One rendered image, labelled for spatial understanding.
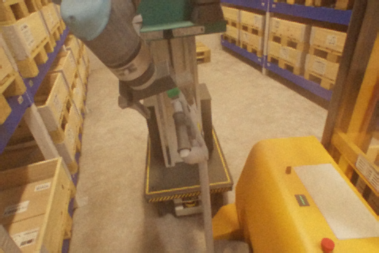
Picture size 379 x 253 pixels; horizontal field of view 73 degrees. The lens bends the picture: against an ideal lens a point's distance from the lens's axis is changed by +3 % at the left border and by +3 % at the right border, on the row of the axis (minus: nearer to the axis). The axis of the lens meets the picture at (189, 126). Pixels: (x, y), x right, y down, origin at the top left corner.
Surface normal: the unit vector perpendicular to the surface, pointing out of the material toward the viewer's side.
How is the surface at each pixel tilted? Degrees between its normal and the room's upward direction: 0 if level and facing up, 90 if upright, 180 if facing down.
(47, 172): 90
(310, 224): 0
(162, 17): 90
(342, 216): 0
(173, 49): 90
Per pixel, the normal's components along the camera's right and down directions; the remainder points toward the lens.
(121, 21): 0.89, 0.11
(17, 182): 0.29, 0.49
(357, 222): -0.09, -0.84
